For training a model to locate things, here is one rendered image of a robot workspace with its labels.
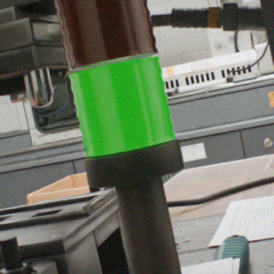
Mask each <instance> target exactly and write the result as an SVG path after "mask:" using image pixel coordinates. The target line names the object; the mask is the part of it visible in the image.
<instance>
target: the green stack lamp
mask: <svg viewBox="0 0 274 274"><path fill-rule="evenodd" d="M162 75H163V69H162V67H161V65H160V56H153V57H144V58H139V59H136V60H132V61H125V62H119V63H115V64H109V65H103V66H100V67H94V68H89V69H88V70H84V71H81V72H76V73H72V74H70V75H68V76H69V78H70V80H71V82H72V85H71V90H72V92H73V94H74V104H75V106H76V108H77V112H76V116H77V118H78V120H79V122H80V132H81V134H82V135H83V144H84V147H85V149H86V156H87V157H92V156H98V155H107V154H114V153H118V152H125V151H128V150H134V149H139V148H143V147H148V146H153V145H156V144H161V143H163V142H165V141H169V140H171V139H174V138H176V135H175V133H174V123H173V122H172V120H171V118H170V113H171V110H170V109H169V106H168V96H167V94H166V92H165V82H164V80H163V78H162Z"/></svg>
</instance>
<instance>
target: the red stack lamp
mask: <svg viewBox="0 0 274 274"><path fill-rule="evenodd" d="M54 6H55V8H56V10H57V19H58V21H59V23H60V32H61V35H62V37H63V43H62V46H63V48H64V50H65V60H66V61H67V63H68V70H67V71H68V72H78V71H83V70H88V69H91V68H94V67H100V66H103V65H109V64H115V63H119V62H125V61H132V60H136V59H139V58H144V57H148V56H152V55H155V54H158V50H157V48H156V38H155V36H154V34H153V30H154V26H153V24H152V22H151V20H150V10H149V8H148V0H54Z"/></svg>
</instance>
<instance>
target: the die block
mask: <svg viewBox="0 0 274 274"><path fill-rule="evenodd" d="M47 259H49V260H53V261H55V263H56V268H57V273H58V274H133V271H132V267H131V262H130V257H129V253H128V248H127V242H126V238H125V232H124V227H123V226H122V221H121V217H120V212H119V208H117V209H116V210H115V211H114V213H112V214H111V215H110V216H109V217H108V218H107V219H106V220H103V221H102V222H101V223H100V224H99V225H98V226H97V227H96V228H94V229H93V230H92V231H91V232H90V233H88V235H87V236H85V237H84V238H83V239H82V240H80V241H79V242H78V243H77V244H76V245H75V246H74V247H73V248H71V249H70V250H69V251H68V252H66V253H64V254H53V255H47V256H40V257H33V258H29V259H22V263H28V262H35V261H42V260H47Z"/></svg>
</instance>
